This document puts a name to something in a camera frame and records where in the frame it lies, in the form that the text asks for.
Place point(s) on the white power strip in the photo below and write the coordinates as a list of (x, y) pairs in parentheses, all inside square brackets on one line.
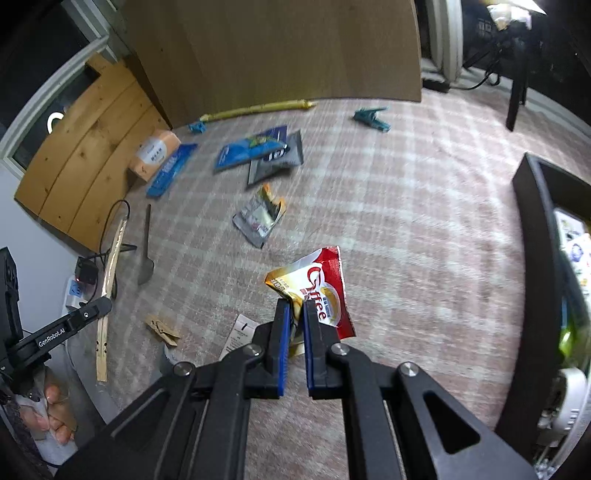
[(77, 293)]

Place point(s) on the bamboo strip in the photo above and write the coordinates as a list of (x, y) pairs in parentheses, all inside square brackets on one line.
[(106, 292)]

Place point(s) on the blue flat sachet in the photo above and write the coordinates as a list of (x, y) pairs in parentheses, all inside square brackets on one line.
[(170, 169)]

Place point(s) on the light wooden board panel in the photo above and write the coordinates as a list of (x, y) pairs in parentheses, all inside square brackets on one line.
[(204, 57)]

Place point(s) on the small blue clip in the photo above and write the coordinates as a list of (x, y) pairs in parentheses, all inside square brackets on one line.
[(197, 127)]

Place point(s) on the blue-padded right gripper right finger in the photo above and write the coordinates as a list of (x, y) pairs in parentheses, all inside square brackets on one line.
[(337, 371)]

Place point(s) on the wooden clothes peg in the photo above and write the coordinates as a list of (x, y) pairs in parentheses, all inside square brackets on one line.
[(162, 331)]

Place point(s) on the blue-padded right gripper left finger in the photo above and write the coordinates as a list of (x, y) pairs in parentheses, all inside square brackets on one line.
[(257, 370)]

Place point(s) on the white paper slip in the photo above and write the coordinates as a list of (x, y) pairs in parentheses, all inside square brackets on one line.
[(241, 334)]

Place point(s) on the red coffee sachet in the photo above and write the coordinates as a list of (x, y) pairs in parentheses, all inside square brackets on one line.
[(317, 277)]

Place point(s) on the silver gold foil sachet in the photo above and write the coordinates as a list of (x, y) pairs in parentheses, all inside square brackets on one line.
[(257, 219)]

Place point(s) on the person's hand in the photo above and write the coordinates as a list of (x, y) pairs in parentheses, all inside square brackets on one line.
[(47, 409)]

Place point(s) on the pine wood plank board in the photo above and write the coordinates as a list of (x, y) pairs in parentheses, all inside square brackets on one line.
[(81, 168)]

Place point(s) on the orange tissue pack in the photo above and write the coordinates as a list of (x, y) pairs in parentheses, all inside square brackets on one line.
[(152, 153)]

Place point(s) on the teal clothes peg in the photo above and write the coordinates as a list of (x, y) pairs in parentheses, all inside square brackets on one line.
[(369, 117)]

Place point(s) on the black stand leg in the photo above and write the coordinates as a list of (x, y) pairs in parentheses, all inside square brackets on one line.
[(520, 80)]

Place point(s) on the long yellow stick packet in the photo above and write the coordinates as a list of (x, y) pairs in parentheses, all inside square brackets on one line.
[(259, 109)]

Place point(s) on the grey foil pouch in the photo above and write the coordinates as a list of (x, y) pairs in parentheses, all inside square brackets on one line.
[(289, 158)]

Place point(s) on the blue card with mascot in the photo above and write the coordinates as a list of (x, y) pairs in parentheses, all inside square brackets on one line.
[(252, 148)]

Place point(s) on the black storage tray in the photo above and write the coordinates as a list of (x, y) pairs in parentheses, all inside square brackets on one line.
[(540, 187)]

